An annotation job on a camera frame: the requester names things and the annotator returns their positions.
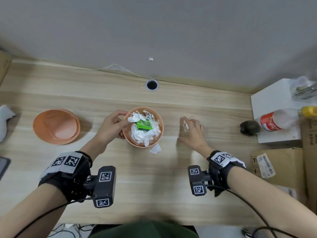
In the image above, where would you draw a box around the person's left hand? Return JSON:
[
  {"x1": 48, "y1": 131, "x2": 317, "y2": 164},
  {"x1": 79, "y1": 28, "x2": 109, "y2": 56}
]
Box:
[{"x1": 98, "y1": 110, "x2": 129, "y2": 146}]

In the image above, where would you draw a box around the person's left forearm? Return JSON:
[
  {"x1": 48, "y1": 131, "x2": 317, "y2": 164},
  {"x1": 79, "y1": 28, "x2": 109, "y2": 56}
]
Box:
[{"x1": 0, "y1": 136, "x2": 107, "y2": 238}]

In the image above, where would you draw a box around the green wrapper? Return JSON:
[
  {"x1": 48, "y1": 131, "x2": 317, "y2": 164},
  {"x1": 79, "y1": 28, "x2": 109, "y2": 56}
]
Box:
[{"x1": 135, "y1": 118, "x2": 153, "y2": 132}]

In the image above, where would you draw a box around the flat white box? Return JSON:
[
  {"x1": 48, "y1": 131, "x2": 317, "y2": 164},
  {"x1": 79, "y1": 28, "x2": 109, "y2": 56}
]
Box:
[{"x1": 250, "y1": 78, "x2": 317, "y2": 144}]

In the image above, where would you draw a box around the dark round object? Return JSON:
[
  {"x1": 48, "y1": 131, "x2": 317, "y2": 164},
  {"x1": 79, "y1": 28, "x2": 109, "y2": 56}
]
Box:
[{"x1": 239, "y1": 120, "x2": 261, "y2": 136}]

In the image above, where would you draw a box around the clear bag of small items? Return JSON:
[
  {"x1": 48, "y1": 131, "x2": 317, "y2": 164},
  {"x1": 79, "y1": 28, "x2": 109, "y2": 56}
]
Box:
[{"x1": 288, "y1": 76, "x2": 317, "y2": 102}]

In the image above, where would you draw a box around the round desk cable grommet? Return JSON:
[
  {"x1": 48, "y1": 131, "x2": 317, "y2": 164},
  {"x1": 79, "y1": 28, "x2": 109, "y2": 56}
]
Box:
[{"x1": 145, "y1": 79, "x2": 160, "y2": 92}]

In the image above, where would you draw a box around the black marker wrist strap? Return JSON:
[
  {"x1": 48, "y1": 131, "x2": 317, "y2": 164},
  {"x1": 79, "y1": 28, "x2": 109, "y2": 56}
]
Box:
[
  {"x1": 38, "y1": 151, "x2": 93, "y2": 203},
  {"x1": 206, "y1": 150, "x2": 247, "y2": 198}
]

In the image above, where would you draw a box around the person's right hand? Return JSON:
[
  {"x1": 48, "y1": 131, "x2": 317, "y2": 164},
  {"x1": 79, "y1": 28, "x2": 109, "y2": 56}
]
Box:
[{"x1": 178, "y1": 117, "x2": 214, "y2": 156}]

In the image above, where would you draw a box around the cardboard box with black print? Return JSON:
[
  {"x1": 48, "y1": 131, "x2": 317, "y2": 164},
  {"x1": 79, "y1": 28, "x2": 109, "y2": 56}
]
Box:
[{"x1": 0, "y1": 48, "x2": 13, "y2": 88}]

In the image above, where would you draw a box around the thin black camera cable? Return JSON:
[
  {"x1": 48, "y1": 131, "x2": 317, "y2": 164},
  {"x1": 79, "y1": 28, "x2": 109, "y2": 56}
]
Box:
[
  {"x1": 206, "y1": 184, "x2": 299, "y2": 238},
  {"x1": 14, "y1": 196, "x2": 93, "y2": 238}
]

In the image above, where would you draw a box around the white handheld controller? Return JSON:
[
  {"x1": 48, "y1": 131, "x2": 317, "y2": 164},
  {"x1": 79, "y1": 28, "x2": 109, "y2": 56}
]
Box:
[{"x1": 0, "y1": 104, "x2": 18, "y2": 143}]

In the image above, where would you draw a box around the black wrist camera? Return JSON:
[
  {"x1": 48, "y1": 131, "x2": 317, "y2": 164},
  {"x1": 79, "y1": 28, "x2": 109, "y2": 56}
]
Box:
[
  {"x1": 84, "y1": 166, "x2": 117, "y2": 209},
  {"x1": 187, "y1": 165, "x2": 214, "y2": 197}
]

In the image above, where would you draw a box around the person's green clothing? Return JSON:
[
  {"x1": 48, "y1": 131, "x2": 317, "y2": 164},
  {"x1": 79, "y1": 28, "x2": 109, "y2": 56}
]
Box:
[{"x1": 89, "y1": 220, "x2": 200, "y2": 238}]

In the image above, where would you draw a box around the person's right forearm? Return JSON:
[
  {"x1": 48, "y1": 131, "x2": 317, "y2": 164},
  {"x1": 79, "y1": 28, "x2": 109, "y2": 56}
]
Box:
[{"x1": 199, "y1": 146, "x2": 317, "y2": 238}]

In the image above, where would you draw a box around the bundle of black cables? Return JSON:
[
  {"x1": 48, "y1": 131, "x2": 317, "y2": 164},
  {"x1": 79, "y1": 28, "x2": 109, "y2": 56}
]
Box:
[{"x1": 46, "y1": 222, "x2": 97, "y2": 238}]

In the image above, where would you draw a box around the grey smartphone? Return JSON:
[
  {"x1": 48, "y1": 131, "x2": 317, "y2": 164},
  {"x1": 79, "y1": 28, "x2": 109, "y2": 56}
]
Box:
[{"x1": 0, "y1": 156, "x2": 12, "y2": 182}]

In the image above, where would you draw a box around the pink desktop trash bin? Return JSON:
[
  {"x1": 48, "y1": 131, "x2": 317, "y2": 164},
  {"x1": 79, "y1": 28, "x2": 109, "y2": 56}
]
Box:
[{"x1": 122, "y1": 106, "x2": 165, "y2": 148}]

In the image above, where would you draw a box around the cardboard box with white labels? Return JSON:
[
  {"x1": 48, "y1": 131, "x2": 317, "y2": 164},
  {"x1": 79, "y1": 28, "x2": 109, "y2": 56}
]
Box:
[{"x1": 250, "y1": 147, "x2": 309, "y2": 204}]

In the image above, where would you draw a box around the clear plastic film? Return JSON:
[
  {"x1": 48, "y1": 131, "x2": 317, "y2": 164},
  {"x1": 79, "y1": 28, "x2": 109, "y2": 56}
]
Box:
[{"x1": 100, "y1": 63, "x2": 142, "y2": 78}]

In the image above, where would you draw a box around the plastic bottle with red label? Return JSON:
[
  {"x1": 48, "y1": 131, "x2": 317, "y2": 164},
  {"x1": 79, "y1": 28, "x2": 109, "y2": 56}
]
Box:
[{"x1": 260, "y1": 105, "x2": 317, "y2": 133}]

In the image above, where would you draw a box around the orange plastic lid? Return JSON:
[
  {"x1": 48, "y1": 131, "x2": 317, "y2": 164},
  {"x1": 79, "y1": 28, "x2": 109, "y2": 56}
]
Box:
[{"x1": 32, "y1": 108, "x2": 81, "y2": 146}]

